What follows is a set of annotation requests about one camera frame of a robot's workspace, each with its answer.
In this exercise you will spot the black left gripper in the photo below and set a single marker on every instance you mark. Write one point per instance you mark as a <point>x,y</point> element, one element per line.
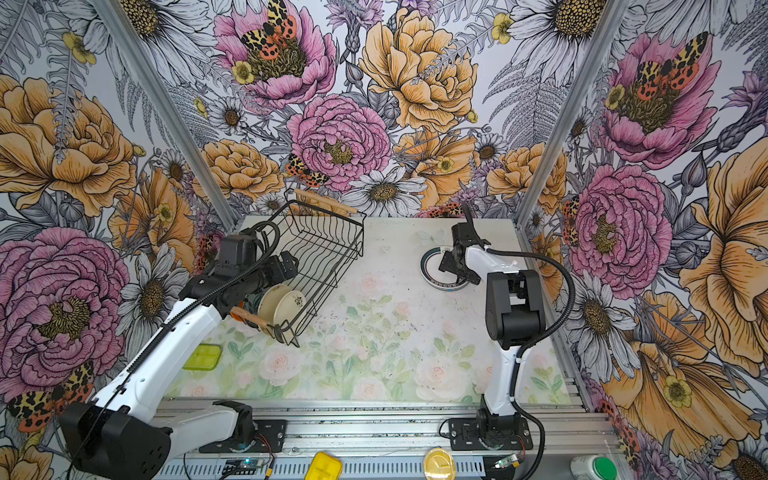
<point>277,273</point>

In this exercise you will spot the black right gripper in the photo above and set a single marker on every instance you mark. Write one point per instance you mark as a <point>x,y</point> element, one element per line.
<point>447,264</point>

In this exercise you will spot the cream bowl plate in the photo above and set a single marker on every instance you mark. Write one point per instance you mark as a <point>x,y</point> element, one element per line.
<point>289,307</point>

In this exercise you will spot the black wire dish rack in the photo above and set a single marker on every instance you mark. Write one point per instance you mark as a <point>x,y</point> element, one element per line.
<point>326,237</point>

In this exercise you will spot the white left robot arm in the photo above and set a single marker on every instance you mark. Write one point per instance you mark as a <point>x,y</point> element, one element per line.
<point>112,434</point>

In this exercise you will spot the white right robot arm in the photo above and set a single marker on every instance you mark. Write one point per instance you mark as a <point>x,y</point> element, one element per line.
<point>514,320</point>

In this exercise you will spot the green translucent square dish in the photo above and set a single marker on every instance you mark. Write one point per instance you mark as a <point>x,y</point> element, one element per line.
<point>205,357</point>

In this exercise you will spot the yellow plastic block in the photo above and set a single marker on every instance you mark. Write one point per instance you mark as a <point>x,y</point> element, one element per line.
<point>324,467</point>

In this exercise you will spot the round yellow lid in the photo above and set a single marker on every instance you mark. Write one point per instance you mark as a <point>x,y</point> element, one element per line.
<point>439,464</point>

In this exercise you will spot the green white button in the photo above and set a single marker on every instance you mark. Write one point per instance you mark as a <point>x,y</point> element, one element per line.
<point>593,467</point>

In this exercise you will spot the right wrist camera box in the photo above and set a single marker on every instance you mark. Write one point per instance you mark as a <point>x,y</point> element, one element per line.
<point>464,235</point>

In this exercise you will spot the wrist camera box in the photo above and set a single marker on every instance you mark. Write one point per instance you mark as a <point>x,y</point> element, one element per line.
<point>237,253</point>
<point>464,235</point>

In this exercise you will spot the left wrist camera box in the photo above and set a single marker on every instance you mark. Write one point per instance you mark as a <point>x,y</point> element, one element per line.
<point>237,253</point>

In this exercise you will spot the aluminium left corner post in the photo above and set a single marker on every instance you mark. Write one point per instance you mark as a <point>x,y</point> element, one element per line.
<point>137,56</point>

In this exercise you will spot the aluminium corner post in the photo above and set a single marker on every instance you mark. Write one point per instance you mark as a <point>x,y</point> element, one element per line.
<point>599,48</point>
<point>137,56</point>

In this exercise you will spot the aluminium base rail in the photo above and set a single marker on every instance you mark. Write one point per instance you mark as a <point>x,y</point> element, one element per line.
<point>375,440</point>

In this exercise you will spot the aluminium right corner post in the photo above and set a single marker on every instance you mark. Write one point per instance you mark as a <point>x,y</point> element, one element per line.
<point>599,48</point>

